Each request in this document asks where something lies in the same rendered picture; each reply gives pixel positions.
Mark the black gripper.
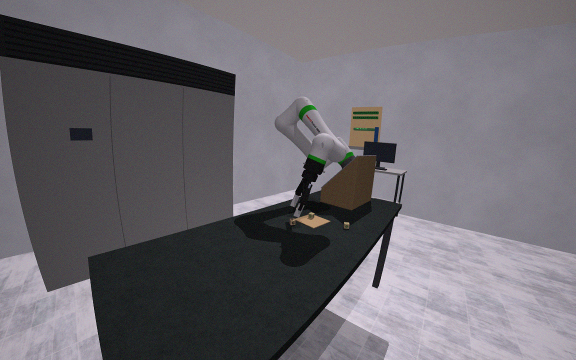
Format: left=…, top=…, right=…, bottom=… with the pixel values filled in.
left=290, top=170, right=318, bottom=218

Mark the tan flat square mat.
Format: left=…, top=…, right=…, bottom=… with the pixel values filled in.
left=295, top=215, right=331, bottom=229

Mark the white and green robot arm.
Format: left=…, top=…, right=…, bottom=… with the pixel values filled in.
left=274, top=96, right=355, bottom=175

